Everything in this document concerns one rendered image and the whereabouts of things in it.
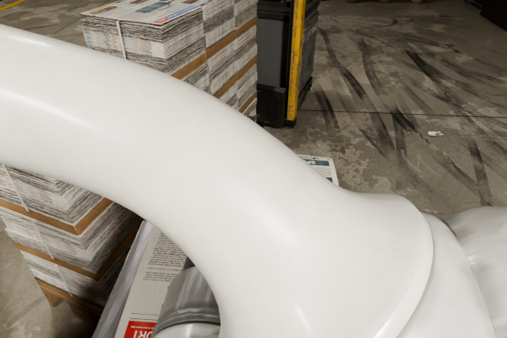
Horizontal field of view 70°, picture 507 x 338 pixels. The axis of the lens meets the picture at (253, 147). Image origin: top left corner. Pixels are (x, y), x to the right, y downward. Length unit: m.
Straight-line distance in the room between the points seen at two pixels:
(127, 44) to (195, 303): 1.26
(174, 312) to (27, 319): 1.62
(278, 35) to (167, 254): 2.17
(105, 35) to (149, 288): 1.17
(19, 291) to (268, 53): 1.98
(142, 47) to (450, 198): 1.83
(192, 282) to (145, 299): 0.20
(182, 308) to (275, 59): 2.41
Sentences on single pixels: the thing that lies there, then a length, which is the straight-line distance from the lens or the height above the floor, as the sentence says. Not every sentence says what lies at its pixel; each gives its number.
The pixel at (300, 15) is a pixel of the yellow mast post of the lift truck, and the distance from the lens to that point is 2.32.
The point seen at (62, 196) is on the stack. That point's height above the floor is 0.77.
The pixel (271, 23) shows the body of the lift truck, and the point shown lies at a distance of 2.55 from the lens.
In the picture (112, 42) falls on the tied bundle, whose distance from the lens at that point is 1.51.
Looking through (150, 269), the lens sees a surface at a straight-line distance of 0.51.
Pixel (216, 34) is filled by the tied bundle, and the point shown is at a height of 0.92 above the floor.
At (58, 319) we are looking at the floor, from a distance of 1.83.
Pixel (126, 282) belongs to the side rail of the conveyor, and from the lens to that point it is 0.81.
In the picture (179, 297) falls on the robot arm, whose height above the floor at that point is 1.19.
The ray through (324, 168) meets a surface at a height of 1.03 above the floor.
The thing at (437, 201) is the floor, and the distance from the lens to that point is 2.32.
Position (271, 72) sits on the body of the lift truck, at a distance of 2.67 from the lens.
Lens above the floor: 1.44
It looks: 35 degrees down
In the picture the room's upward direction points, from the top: straight up
